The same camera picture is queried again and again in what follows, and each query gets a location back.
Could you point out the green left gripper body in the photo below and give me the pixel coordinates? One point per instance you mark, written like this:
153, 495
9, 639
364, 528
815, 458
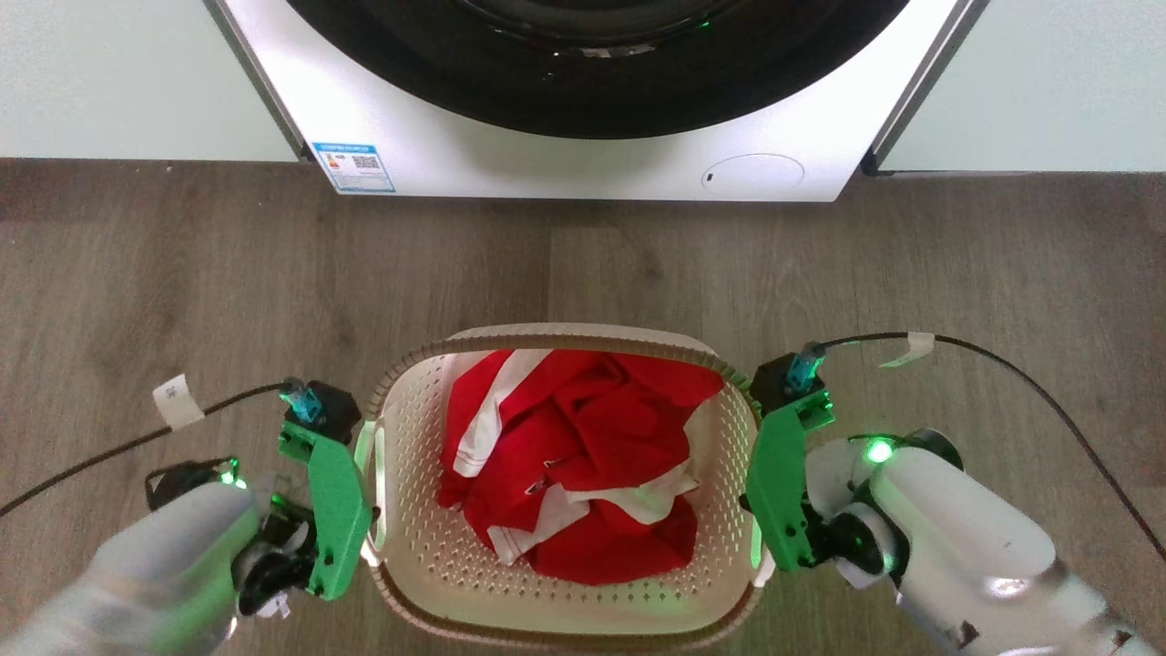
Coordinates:
335, 510

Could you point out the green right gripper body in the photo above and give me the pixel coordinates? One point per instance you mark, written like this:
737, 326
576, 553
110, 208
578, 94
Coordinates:
780, 483

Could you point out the cream perforated plastic laundry basket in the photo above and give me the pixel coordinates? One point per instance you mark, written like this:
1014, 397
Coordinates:
414, 474

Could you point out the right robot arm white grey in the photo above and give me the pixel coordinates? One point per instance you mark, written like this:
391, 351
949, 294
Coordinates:
966, 547

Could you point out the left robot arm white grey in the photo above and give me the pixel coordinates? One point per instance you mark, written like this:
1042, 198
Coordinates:
155, 574

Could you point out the plain white tape tag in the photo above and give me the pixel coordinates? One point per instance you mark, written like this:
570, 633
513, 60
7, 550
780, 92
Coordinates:
914, 348

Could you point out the white tape tag with print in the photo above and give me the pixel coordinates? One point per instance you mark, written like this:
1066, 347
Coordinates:
178, 401

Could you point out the red garment with white stripes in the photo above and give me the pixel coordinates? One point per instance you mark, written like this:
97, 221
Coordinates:
592, 437

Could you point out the round white filter cover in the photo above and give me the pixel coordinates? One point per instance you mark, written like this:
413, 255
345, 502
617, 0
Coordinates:
754, 173

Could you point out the blue white energy label sticker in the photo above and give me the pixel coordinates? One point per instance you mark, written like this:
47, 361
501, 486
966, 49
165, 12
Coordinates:
353, 168

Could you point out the white front-load washing machine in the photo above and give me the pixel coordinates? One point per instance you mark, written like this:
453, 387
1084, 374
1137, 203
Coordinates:
547, 159

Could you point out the black round washer door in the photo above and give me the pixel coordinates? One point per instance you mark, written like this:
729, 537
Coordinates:
592, 82

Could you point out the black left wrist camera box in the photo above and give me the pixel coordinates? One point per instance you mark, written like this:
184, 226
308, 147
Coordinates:
330, 408

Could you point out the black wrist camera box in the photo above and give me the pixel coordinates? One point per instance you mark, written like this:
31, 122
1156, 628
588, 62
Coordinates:
330, 408
774, 375

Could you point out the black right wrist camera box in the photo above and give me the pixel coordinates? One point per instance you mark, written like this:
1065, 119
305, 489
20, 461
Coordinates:
774, 375

